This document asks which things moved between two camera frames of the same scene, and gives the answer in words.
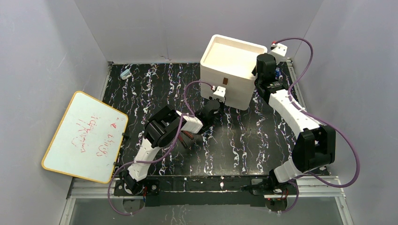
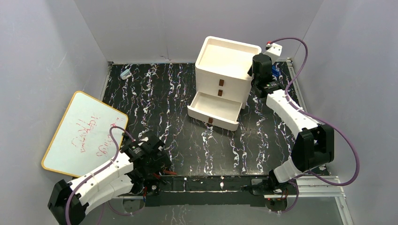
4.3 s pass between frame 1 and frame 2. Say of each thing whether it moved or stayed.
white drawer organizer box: moved
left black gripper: moved
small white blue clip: stayed
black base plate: stayed
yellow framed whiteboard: stayed
